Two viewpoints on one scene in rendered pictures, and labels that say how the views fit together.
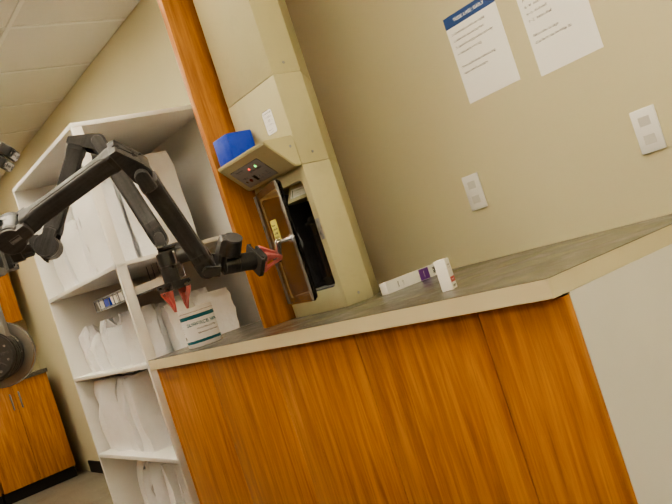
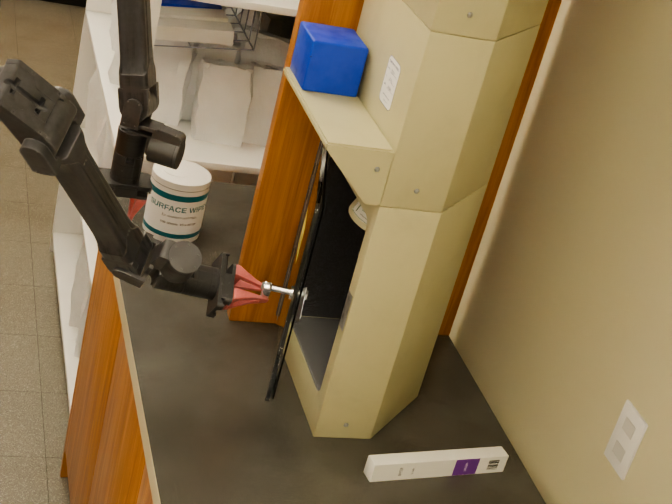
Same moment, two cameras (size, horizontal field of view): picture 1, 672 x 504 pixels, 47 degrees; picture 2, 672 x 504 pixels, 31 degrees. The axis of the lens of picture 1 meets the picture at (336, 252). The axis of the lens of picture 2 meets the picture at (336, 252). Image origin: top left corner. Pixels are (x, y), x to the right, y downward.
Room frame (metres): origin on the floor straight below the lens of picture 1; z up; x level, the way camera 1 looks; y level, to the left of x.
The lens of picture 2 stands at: (0.72, -0.38, 2.20)
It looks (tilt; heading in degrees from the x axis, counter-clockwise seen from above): 27 degrees down; 14
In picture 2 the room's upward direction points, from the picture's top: 15 degrees clockwise
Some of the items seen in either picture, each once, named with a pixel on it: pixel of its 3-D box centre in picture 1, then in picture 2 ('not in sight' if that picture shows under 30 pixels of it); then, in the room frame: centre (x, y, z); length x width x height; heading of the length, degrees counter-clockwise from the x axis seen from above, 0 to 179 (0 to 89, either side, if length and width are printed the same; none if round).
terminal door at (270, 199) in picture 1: (284, 245); (296, 268); (2.55, 0.16, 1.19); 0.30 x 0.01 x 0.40; 19
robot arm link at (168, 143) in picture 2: (174, 247); (155, 130); (2.64, 0.52, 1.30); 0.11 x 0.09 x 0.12; 100
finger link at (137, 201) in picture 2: (180, 296); (124, 202); (2.63, 0.55, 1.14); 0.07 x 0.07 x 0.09; 36
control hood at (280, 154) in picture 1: (258, 166); (329, 133); (2.54, 0.16, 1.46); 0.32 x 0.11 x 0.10; 36
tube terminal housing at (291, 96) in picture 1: (314, 194); (407, 213); (2.65, 0.01, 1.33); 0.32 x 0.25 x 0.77; 36
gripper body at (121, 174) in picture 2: (171, 276); (126, 169); (2.62, 0.56, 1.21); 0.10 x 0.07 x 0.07; 126
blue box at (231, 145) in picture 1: (235, 148); (328, 59); (2.62, 0.21, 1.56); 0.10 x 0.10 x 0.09; 36
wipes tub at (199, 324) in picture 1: (199, 325); (176, 201); (2.94, 0.58, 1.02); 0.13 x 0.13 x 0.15
